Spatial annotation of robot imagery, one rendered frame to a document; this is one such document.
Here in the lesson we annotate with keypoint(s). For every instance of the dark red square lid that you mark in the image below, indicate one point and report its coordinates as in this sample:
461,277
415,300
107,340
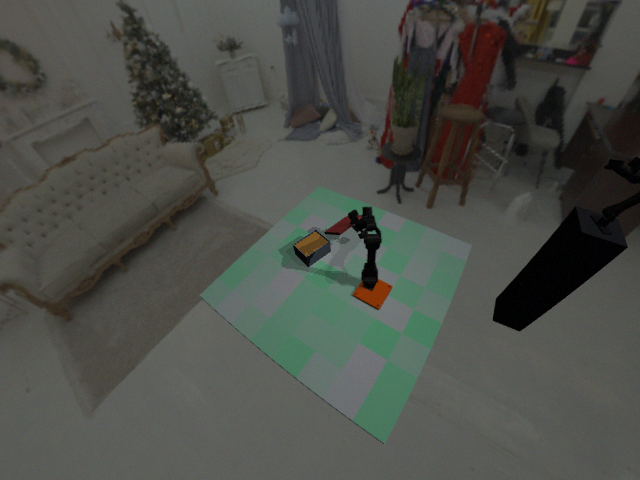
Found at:
341,226

